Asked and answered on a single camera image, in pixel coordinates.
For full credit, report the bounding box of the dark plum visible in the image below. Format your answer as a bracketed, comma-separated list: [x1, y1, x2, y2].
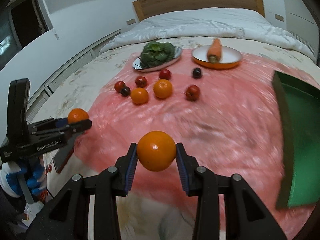
[120, 86, 131, 97]
[192, 68, 202, 79]

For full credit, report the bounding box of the red tomato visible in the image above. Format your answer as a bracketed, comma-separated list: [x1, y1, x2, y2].
[159, 69, 171, 80]
[135, 76, 148, 88]
[114, 81, 126, 93]
[185, 85, 200, 101]

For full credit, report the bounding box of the large orange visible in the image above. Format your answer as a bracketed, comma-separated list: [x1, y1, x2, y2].
[153, 79, 173, 99]

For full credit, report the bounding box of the left hand blue white glove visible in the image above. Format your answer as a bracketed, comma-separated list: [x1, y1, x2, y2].
[1, 157, 46, 198]

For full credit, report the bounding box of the black smartphone red case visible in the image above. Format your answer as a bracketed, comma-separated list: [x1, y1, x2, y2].
[53, 136, 76, 174]

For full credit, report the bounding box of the floral bed sheet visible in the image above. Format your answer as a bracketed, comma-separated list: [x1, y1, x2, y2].
[30, 36, 320, 240]

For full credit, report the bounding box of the pink plastic sheet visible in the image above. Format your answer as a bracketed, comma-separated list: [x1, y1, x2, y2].
[75, 49, 317, 239]

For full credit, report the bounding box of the white oval plate dark rim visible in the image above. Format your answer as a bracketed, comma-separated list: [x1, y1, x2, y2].
[132, 43, 182, 72]

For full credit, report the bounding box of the green rectangular tray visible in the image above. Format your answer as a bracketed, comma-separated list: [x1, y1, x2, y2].
[272, 71, 319, 209]

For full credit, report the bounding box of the green leafy bok choy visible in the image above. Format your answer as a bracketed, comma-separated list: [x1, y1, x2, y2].
[140, 41, 175, 69]

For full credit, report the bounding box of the orange oval dish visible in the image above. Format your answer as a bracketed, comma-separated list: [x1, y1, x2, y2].
[191, 45, 242, 70]

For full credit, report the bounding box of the orange carrot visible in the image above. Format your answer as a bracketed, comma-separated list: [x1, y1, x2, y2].
[207, 38, 222, 63]

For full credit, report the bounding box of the white quilt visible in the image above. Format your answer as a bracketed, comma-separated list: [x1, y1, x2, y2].
[101, 7, 316, 61]

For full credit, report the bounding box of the wooden headboard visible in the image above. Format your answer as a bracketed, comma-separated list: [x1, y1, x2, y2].
[132, 0, 265, 21]

